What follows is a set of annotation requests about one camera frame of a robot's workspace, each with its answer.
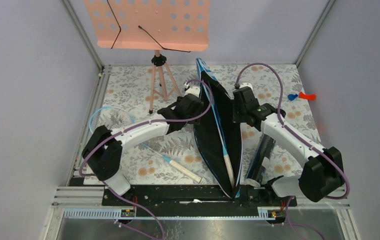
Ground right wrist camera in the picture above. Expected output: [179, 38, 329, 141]
[238, 82, 253, 90]

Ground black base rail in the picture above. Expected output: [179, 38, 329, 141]
[101, 185, 297, 218]

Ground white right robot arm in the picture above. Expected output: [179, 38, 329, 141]
[233, 86, 350, 206]

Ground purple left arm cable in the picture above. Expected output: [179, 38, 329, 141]
[78, 79, 215, 240]

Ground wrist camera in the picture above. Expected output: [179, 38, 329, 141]
[184, 85, 201, 97]
[238, 82, 253, 90]

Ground blue clip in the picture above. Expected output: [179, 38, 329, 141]
[287, 94, 299, 101]

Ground orange clip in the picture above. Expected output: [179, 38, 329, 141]
[298, 92, 317, 101]

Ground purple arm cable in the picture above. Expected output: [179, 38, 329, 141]
[234, 62, 351, 200]
[78, 79, 215, 240]

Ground blue sport racket bag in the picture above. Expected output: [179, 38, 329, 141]
[193, 57, 243, 199]

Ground pink tripod stand legs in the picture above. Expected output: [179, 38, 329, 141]
[148, 50, 182, 114]

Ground pink perforated music stand desk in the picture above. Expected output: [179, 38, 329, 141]
[83, 0, 211, 53]

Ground black shuttlecock tube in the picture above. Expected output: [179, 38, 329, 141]
[244, 134, 276, 188]

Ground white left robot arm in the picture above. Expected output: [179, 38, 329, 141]
[81, 93, 209, 206]

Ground light blue racket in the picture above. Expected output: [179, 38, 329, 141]
[213, 108, 235, 188]
[88, 106, 202, 184]

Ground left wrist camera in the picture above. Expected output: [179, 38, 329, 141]
[184, 85, 201, 97]

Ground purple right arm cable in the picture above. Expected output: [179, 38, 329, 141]
[234, 62, 351, 200]

